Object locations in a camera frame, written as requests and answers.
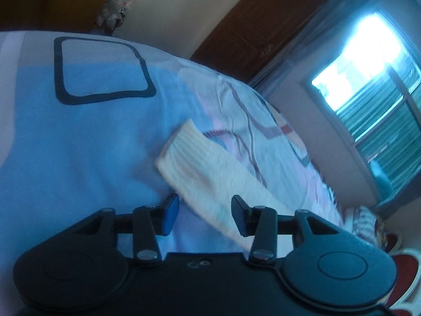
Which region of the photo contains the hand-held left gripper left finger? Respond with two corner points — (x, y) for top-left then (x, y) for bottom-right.
(70, 194), (180, 266)

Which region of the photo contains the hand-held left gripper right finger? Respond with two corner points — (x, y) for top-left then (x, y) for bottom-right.
(231, 195), (333, 267)

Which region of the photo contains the cream knit garment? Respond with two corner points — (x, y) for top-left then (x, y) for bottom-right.
(155, 118), (346, 254)

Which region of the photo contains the patterned bed sheet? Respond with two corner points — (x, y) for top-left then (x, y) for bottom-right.
(0, 30), (379, 270)

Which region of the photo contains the striped folded blanket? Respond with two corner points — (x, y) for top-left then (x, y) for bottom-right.
(342, 204), (389, 247)

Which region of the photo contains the red heart-shaped headboard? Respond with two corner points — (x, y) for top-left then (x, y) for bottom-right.
(378, 233), (421, 316)

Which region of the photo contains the window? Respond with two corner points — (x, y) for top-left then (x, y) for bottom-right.
(303, 9), (421, 206)

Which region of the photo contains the brown wooden door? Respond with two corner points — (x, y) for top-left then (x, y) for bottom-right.
(190, 0), (331, 84)

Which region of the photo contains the grey curtain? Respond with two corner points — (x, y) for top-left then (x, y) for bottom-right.
(248, 0), (421, 101)

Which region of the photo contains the crumpled plastic bag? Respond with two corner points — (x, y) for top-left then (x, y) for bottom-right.
(95, 0), (129, 36)

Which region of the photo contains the wooden desk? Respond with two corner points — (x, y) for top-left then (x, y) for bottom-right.
(0, 0), (143, 33)

